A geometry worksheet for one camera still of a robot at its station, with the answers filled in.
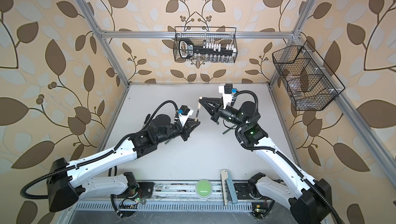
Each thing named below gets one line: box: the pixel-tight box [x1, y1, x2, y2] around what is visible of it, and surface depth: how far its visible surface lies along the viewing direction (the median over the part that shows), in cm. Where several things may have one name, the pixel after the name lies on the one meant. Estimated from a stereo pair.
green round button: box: [195, 179, 212, 199], surface depth 76 cm
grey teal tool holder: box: [220, 169, 239, 206], surface depth 74 cm
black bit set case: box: [178, 38, 238, 59], surface depth 84 cm
